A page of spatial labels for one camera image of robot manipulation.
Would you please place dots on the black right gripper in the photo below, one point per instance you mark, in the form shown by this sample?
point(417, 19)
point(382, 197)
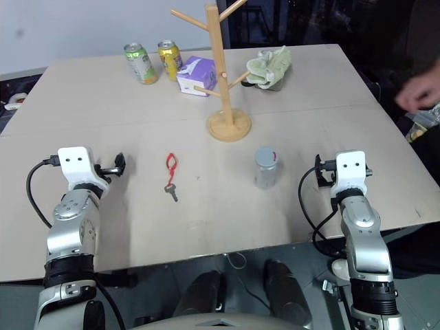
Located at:
point(330, 170)

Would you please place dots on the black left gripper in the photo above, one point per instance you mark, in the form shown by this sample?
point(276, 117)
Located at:
point(104, 170)

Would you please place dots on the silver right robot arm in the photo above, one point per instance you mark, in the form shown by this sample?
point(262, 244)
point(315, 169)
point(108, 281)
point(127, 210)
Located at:
point(364, 240)

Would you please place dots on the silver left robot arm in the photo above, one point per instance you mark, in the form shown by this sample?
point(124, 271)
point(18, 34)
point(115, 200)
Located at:
point(68, 237)

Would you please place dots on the bystander's bare hand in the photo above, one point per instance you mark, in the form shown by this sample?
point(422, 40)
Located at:
point(417, 93)

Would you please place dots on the grey cylindrical lidded container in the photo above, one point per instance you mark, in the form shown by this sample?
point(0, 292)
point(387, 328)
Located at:
point(267, 168)

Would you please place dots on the dark object under cloth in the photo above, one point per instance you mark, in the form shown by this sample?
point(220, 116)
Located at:
point(275, 87)

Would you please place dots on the white rounded floor object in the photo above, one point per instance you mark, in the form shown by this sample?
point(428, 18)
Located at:
point(339, 268)

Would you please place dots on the green drink can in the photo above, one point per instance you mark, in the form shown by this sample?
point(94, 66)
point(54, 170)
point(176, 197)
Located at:
point(141, 65)

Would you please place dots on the clear plastic bag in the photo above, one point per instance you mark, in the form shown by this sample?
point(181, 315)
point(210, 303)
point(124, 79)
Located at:
point(424, 122)

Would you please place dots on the yellow drink can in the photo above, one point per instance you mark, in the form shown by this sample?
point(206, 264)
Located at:
point(170, 60)

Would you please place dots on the pale green crumpled cloth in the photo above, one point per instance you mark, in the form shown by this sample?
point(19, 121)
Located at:
point(269, 67)

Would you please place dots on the purple tissue box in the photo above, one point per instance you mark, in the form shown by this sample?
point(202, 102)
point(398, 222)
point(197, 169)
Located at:
point(199, 75)

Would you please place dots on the white device with red spot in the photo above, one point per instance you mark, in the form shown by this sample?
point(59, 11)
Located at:
point(15, 101)

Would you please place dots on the dark rounded robot leg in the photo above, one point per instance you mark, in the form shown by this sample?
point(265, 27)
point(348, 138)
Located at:
point(199, 295)
point(285, 292)

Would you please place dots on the wooden tree-shaped hanging rack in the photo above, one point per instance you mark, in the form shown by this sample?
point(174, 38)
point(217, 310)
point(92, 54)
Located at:
point(220, 68)

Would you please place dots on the grey robot torso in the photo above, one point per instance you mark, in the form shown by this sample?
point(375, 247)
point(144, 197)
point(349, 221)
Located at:
point(220, 321)

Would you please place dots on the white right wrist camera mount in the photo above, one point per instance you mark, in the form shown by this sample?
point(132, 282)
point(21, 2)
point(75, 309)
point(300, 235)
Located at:
point(350, 170)

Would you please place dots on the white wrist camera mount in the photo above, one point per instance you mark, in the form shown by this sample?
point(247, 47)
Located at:
point(350, 170)
point(76, 168)

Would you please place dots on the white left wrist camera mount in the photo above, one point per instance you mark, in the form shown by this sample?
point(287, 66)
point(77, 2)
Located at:
point(76, 168)

